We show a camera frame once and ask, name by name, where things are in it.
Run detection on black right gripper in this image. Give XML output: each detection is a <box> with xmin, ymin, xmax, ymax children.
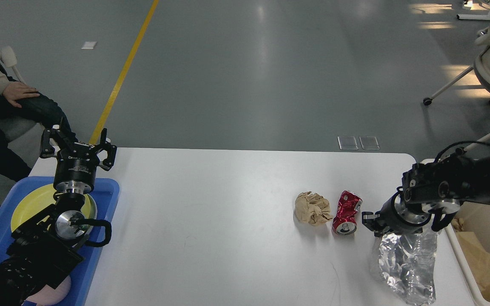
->
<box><xmin>362</xmin><ymin>192</ymin><xmax>431</xmax><ymax>238</ymax></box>

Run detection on left floor outlet plate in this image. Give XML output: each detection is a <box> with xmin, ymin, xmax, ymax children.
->
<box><xmin>338</xmin><ymin>136</ymin><xmax>359</xmax><ymax>150</ymax></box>

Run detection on yellow plastic plate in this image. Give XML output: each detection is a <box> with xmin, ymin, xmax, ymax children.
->
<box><xmin>10</xmin><ymin>183</ymin><xmax>92</xmax><ymax>233</ymax></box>

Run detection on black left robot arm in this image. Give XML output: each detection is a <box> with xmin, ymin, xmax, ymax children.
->
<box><xmin>0</xmin><ymin>125</ymin><xmax>117</xmax><ymax>306</ymax></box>

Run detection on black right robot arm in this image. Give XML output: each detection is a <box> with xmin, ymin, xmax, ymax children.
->
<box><xmin>361</xmin><ymin>142</ymin><xmax>490</xmax><ymax>238</ymax></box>

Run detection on silver foil bag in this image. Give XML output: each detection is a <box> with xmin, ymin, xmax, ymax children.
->
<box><xmin>369</xmin><ymin>228</ymin><xmax>438</xmax><ymax>306</ymax></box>

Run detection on crushed red can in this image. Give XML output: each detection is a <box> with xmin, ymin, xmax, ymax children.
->
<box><xmin>332</xmin><ymin>190</ymin><xmax>362</xmax><ymax>235</ymax></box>

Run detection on white desk base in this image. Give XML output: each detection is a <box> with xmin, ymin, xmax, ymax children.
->
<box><xmin>456</xmin><ymin>0</ymin><xmax>490</xmax><ymax>21</ymax></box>

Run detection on bystander hand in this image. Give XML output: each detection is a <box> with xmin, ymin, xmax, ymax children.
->
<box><xmin>1</xmin><ymin>81</ymin><xmax>40</xmax><ymax>108</ymax></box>

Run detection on paper scraps in bin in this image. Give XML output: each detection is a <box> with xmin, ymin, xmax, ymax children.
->
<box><xmin>451</xmin><ymin>218</ymin><xmax>465</xmax><ymax>232</ymax></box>

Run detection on pink mug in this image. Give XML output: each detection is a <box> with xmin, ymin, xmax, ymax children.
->
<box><xmin>26</xmin><ymin>276</ymin><xmax>72</xmax><ymax>306</ymax></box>

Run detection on right floor outlet plate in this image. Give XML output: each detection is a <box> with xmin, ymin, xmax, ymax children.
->
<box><xmin>359</xmin><ymin>136</ymin><xmax>380</xmax><ymax>150</ymax></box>

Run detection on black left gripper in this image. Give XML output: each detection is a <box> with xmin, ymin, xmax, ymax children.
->
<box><xmin>40</xmin><ymin>125</ymin><xmax>117</xmax><ymax>194</ymax></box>

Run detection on brown paper ball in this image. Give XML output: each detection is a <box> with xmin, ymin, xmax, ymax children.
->
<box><xmin>294</xmin><ymin>191</ymin><xmax>334</xmax><ymax>226</ymax></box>

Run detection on white plastic bin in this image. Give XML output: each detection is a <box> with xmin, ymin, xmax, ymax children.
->
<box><xmin>445</xmin><ymin>203</ymin><xmax>490</xmax><ymax>306</ymax></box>

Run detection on floor outlet plate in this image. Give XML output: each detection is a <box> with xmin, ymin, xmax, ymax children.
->
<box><xmin>359</xmin><ymin>136</ymin><xmax>380</xmax><ymax>150</ymax></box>
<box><xmin>338</xmin><ymin>136</ymin><xmax>359</xmax><ymax>150</ymax></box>

